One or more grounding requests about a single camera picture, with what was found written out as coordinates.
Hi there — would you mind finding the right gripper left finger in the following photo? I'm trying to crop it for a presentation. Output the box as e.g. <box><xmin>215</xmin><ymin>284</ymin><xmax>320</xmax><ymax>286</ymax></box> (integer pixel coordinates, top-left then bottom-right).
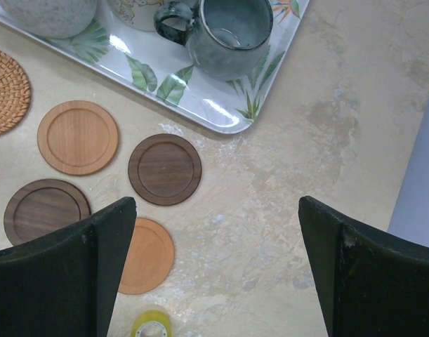
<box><xmin>0</xmin><ymin>197</ymin><xmax>136</xmax><ymax>336</ymax></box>

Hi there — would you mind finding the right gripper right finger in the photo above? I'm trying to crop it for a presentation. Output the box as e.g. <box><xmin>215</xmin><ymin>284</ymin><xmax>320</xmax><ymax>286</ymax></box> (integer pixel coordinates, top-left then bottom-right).
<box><xmin>298</xmin><ymin>196</ymin><xmax>429</xmax><ymax>336</ymax></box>

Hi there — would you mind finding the dark walnut round coaster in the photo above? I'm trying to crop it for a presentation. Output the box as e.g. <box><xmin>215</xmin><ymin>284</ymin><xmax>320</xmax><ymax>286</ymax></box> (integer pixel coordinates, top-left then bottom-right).
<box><xmin>4</xmin><ymin>179</ymin><xmax>91</xmax><ymax>246</ymax></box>

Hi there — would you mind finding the light wood round coaster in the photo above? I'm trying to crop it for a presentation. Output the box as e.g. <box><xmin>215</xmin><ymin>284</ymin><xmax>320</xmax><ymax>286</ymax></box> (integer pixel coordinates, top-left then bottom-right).
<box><xmin>37</xmin><ymin>100</ymin><xmax>119</xmax><ymax>176</ymax></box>

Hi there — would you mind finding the dark wood coaster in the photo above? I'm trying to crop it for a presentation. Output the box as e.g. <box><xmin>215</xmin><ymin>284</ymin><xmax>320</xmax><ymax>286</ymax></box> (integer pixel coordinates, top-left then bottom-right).
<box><xmin>128</xmin><ymin>133</ymin><xmax>202</xmax><ymax>206</ymax></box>

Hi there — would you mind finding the woven rattan coaster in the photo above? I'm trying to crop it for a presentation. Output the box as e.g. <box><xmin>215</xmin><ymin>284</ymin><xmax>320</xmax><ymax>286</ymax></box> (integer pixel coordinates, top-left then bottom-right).
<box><xmin>0</xmin><ymin>51</ymin><xmax>32</xmax><ymax>135</ymax></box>

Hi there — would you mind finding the floral serving tray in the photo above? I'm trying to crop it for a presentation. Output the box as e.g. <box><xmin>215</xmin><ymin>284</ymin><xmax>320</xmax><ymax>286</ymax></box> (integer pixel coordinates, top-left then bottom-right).
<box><xmin>0</xmin><ymin>1</ymin><xmax>309</xmax><ymax>134</ymax></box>

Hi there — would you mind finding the white beige mug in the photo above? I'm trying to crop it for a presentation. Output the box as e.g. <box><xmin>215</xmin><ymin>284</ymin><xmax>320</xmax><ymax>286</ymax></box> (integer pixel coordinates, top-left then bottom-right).
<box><xmin>0</xmin><ymin>0</ymin><xmax>98</xmax><ymax>39</ymax></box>

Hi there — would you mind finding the green floral mug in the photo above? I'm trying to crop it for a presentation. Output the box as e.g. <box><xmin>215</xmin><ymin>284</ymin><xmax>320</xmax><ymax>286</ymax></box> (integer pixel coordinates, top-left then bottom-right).
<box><xmin>108</xmin><ymin>0</ymin><xmax>169</xmax><ymax>32</ymax></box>

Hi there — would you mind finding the grey cup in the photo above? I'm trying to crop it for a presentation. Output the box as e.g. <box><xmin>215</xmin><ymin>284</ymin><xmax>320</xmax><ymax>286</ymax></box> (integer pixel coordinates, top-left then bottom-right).
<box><xmin>154</xmin><ymin>0</ymin><xmax>273</xmax><ymax>81</ymax></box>

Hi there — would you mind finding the yellow tape roll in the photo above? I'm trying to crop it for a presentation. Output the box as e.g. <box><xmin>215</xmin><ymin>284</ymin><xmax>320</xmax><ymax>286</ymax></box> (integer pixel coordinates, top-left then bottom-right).
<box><xmin>131</xmin><ymin>310</ymin><xmax>173</xmax><ymax>337</ymax></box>

